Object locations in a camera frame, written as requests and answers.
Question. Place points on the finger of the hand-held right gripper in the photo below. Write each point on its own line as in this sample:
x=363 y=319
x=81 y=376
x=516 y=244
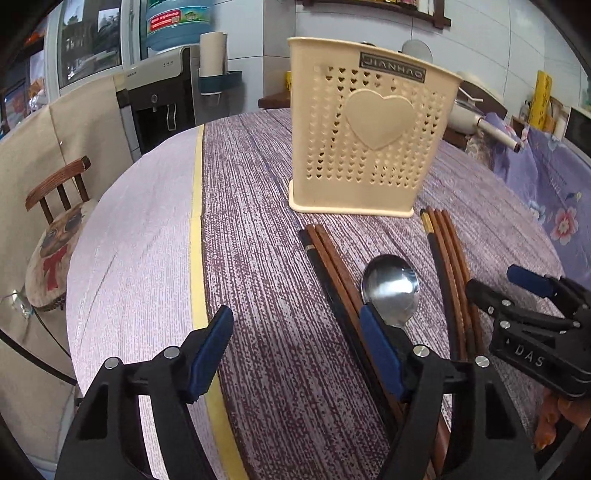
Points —
x=485 y=295
x=531 y=279

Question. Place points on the black chopstick silver band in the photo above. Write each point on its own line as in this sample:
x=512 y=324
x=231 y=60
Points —
x=332 y=290

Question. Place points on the wooden chair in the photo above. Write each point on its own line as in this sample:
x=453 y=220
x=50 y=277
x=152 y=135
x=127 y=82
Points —
x=57 y=182

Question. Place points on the beige cloth cover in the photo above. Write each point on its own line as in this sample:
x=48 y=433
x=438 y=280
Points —
x=78 y=124

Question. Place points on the teal paper towel holder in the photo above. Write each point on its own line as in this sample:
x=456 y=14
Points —
x=221 y=81

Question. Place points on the glass window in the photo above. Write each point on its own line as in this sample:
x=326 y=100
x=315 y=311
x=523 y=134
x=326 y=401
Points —
x=87 y=41

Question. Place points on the purple striped tablecloth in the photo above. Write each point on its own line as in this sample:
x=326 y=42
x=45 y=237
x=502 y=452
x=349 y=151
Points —
x=277 y=277

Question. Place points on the person's right hand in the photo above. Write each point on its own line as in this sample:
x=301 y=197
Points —
x=554 y=415

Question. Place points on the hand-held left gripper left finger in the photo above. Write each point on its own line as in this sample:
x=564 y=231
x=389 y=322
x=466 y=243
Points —
x=210 y=350

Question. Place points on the steel spoon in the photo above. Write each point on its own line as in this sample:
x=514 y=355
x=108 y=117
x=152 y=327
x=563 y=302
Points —
x=390 y=286

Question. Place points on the white pan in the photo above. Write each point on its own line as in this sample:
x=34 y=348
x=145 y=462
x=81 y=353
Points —
x=461 y=120

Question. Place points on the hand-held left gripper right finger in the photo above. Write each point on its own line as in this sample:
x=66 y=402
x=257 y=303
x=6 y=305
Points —
x=378 y=350

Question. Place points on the pale lilac table cover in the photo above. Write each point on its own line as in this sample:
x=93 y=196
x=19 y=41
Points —
x=138 y=240

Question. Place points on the beige plastic utensil holder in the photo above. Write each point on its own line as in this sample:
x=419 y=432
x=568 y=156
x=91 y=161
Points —
x=369 y=138

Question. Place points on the wooden counter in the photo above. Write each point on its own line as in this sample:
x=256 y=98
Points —
x=274 y=100

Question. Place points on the owl print seat cushion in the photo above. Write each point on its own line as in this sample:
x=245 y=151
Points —
x=55 y=258

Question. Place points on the wooden wall shelf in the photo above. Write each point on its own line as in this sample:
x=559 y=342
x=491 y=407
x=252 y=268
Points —
x=415 y=11

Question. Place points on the blue water bottle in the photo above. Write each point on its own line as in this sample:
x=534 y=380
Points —
x=178 y=23

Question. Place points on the cluttered display shelf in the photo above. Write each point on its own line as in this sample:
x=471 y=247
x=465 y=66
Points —
x=18 y=92

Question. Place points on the yellow packet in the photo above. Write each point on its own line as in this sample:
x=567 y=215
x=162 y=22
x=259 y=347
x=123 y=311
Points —
x=544 y=101

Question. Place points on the cream pan lid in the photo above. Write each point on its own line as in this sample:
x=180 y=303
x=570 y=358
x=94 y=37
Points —
x=485 y=90

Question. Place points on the water dispenser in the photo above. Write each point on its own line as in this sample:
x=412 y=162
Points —
x=157 y=92

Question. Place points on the purple floral blanket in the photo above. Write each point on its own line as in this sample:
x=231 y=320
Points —
x=545 y=194

